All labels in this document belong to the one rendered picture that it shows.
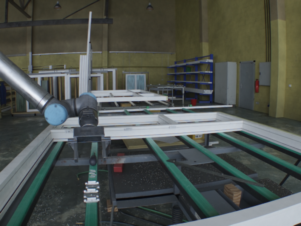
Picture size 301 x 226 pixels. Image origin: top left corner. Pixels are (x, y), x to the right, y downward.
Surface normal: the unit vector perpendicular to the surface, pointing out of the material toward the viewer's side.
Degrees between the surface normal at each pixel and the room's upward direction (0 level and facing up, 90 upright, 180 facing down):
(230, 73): 90
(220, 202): 0
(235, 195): 90
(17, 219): 0
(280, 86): 90
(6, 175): 0
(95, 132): 37
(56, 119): 93
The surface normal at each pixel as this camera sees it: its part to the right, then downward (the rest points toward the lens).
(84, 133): 0.16, -0.70
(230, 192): -0.97, 0.04
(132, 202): 0.00, -0.99
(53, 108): 0.25, 0.21
